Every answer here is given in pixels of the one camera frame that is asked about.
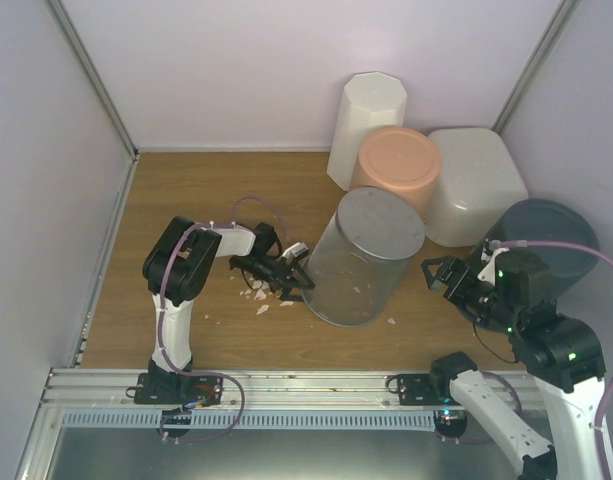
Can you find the left aluminium frame post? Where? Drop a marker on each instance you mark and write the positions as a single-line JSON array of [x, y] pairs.
[[69, 31]]

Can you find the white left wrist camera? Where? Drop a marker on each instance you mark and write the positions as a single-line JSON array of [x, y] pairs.
[[297, 251]]

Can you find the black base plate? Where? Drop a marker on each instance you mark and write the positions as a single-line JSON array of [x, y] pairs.
[[421, 389], [168, 388]]

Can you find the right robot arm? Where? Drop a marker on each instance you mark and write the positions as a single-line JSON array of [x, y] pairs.
[[513, 293]]

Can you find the dark teal plastic bin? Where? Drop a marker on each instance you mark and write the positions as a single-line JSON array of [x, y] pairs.
[[545, 220]]

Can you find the aluminium corner frame post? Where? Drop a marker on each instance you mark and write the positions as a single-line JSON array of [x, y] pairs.
[[553, 31]]

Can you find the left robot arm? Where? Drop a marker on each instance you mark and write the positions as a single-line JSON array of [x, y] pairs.
[[178, 266]]

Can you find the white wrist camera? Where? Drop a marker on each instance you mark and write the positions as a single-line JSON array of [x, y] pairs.
[[491, 249], [297, 251]]

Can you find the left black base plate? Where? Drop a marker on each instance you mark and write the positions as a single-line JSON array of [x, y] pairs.
[[168, 388]]

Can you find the peach plastic waste bin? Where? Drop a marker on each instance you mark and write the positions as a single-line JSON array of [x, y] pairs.
[[402, 161]]

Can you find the grey translucent bin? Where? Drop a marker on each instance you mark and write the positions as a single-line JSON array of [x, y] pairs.
[[363, 253]]

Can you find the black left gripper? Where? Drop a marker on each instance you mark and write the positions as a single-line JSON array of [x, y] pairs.
[[283, 277]]

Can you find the grey slotted cable duct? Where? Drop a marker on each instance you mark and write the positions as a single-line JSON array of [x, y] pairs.
[[254, 419]]

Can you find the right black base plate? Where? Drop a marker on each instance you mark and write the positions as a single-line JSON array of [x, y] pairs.
[[421, 389]]

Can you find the white faceted bin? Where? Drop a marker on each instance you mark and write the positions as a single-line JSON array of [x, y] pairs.
[[369, 101]]

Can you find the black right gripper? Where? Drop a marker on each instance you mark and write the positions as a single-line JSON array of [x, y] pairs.
[[449, 266]]

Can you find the aluminium front rail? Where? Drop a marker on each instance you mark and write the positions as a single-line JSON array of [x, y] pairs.
[[264, 389]]

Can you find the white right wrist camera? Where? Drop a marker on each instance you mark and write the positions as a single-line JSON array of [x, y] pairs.
[[491, 249]]

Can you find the translucent white plastic tub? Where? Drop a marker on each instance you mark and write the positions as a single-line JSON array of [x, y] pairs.
[[478, 182]]

